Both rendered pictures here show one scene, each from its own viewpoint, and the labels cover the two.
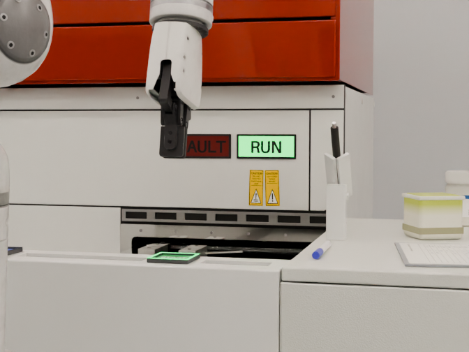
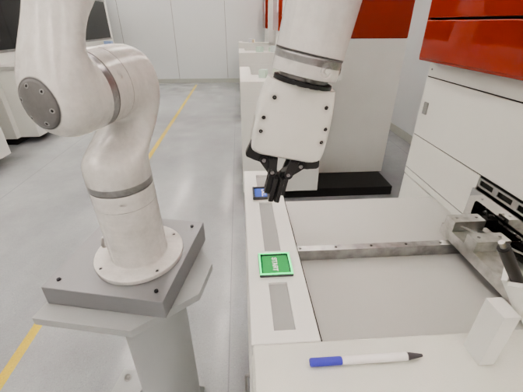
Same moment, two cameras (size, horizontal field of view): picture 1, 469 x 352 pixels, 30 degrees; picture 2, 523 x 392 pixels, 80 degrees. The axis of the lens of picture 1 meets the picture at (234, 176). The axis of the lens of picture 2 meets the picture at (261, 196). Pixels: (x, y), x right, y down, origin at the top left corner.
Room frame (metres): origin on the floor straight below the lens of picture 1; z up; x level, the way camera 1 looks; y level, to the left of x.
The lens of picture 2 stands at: (1.00, -0.31, 1.33)
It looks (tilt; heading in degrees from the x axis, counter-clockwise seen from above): 29 degrees down; 72
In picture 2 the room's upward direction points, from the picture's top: straight up
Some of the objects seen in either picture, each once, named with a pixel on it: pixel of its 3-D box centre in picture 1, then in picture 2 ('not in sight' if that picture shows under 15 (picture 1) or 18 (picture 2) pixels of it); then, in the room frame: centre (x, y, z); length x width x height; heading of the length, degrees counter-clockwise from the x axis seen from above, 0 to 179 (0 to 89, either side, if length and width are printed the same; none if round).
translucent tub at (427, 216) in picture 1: (432, 215); not in sight; (1.36, -0.31, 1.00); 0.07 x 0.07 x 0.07; 10
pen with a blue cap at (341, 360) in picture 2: (322, 248); (366, 358); (1.19, -0.12, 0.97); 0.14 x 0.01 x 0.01; 166
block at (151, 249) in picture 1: (153, 253); (465, 222); (1.68, 0.16, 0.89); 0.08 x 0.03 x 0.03; 166
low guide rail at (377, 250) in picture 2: not in sight; (387, 249); (1.48, 0.18, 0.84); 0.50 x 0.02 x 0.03; 166
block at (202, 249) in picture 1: (192, 254); (487, 241); (1.66, 0.08, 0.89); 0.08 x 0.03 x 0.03; 166
